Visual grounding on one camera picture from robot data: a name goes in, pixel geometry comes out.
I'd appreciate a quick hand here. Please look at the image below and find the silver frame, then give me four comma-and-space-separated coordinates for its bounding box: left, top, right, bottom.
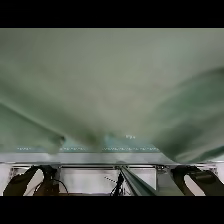
0, 151, 224, 197

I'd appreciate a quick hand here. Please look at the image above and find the pale green shirt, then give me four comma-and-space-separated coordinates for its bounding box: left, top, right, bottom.
0, 27, 224, 164

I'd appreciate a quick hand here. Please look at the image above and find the black cable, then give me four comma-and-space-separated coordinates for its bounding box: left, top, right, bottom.
104, 172, 126, 197
52, 178, 70, 196

